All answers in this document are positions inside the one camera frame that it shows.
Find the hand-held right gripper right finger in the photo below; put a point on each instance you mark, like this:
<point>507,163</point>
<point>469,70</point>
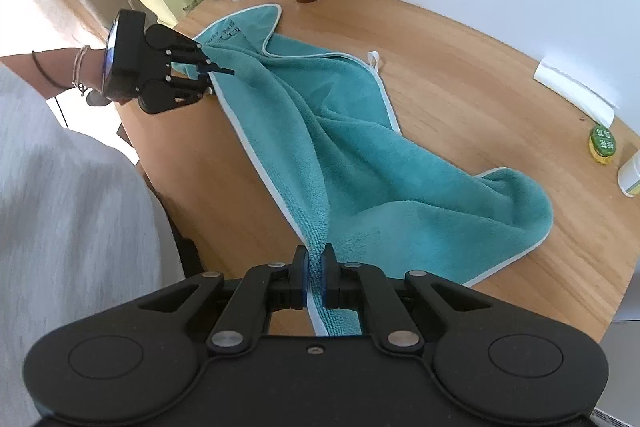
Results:
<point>327,279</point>

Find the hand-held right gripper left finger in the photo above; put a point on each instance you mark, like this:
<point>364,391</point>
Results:
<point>300,279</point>

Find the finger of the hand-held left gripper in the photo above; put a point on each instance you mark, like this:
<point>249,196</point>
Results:
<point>187,89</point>
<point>187,52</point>

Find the teal towel white trim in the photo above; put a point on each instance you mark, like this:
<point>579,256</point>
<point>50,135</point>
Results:
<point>375,167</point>

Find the person's left forearm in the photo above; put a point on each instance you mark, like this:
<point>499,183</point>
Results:
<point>55,67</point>

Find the person in white shirt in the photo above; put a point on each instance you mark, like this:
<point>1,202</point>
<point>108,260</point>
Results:
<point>75,232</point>

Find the green round tin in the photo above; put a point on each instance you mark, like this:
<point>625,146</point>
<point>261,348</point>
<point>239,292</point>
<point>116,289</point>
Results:
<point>602,144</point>

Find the white tissue pack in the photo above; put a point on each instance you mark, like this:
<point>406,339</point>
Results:
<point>575,89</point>

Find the white pill bottle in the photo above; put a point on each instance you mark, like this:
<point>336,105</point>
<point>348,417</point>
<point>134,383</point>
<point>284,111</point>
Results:
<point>631,177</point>

